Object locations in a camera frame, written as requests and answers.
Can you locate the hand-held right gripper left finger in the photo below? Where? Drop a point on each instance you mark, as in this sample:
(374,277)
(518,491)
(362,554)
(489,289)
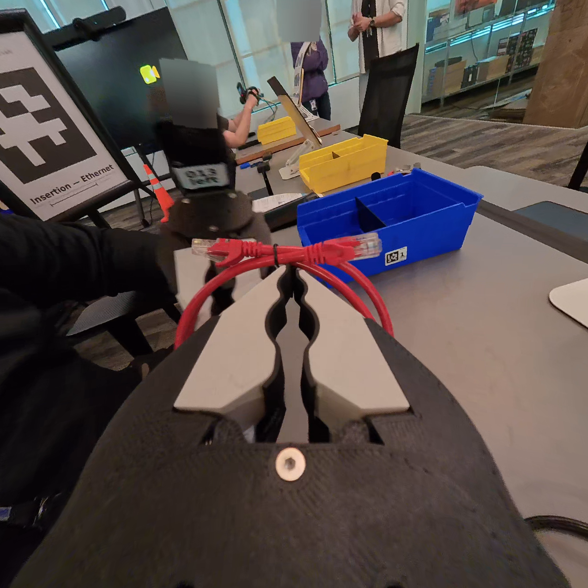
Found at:
(225,363)

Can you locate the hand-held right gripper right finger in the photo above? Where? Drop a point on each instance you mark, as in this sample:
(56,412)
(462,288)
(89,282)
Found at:
(358,363)

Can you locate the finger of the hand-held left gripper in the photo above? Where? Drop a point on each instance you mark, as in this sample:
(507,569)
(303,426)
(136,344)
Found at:
(188,271)

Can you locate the blue storage bin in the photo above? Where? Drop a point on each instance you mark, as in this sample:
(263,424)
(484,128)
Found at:
(413,239)

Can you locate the person's left forearm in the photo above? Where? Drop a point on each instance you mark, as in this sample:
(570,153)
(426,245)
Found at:
(92,257)

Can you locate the white paper sheet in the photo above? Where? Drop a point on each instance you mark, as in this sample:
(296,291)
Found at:
(275,202)

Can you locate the black mallet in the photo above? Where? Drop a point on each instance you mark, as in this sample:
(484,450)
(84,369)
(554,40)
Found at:
(265,169)

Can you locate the black zip pouch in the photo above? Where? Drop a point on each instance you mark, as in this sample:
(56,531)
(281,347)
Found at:
(285,216)

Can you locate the black twist tie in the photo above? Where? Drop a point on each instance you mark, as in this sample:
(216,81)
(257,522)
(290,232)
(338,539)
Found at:
(276,255)

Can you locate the yellow divided storage bin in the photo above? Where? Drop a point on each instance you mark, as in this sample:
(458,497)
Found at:
(340,170)

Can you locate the grey work table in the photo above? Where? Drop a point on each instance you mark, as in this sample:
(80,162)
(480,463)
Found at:
(321,131)

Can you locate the black bin divider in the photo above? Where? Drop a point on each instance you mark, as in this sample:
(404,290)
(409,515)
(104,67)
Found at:
(370,218)

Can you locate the person's black clothing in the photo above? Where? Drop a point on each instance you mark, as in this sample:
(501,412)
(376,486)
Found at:
(55,390)

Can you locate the black framed marker sign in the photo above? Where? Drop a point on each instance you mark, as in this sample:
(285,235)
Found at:
(46,115)

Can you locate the black mesh office chair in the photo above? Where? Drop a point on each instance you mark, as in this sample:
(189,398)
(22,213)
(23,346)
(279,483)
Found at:
(390,105)

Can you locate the black webcam bar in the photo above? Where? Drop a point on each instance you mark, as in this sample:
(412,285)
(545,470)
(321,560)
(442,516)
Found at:
(99,19)

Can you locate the storage shelving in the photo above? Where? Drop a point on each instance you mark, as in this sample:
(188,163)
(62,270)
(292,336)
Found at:
(459,69)

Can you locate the black wall monitor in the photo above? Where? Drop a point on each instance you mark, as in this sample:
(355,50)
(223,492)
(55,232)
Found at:
(115,82)

